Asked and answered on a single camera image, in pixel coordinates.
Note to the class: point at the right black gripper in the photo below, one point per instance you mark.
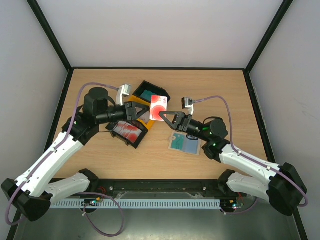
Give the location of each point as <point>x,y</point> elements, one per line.
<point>186,122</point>

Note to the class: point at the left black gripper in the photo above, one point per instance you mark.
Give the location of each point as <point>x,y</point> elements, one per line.
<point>131,114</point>

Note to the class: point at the beige card holder wallet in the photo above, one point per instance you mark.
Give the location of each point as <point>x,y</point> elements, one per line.
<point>191,145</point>

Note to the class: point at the green VIP credit card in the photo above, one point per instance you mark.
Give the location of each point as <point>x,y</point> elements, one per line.
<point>177,141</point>

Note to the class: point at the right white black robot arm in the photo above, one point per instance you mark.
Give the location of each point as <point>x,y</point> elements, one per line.
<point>279,185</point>

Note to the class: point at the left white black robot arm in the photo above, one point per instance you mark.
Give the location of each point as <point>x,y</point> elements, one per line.
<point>31,193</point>

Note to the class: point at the green card stack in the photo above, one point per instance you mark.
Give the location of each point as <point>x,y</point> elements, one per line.
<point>147,95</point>

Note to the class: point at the black bin with green cards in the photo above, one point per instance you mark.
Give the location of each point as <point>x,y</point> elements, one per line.
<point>145,85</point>

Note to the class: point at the black bin with red cards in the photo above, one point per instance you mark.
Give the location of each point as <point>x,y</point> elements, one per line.
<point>111,126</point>

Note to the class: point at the red patterned card stack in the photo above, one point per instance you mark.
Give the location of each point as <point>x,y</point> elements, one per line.
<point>128,131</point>

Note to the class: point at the yellow bin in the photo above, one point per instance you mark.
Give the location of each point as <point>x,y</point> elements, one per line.
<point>141,101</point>

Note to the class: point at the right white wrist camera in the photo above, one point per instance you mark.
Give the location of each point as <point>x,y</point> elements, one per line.
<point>188,104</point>

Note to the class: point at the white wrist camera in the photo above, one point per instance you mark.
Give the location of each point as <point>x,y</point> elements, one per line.
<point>188,104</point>
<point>123,91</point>

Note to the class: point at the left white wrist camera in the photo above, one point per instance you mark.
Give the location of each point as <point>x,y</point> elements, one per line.
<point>123,91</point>

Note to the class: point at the black aluminium frame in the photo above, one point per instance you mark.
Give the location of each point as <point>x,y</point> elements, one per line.
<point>281,12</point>

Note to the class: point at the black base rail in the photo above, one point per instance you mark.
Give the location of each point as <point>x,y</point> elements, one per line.
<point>111,187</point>

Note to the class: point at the light blue slotted cable duct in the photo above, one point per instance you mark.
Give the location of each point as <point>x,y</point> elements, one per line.
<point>198,204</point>

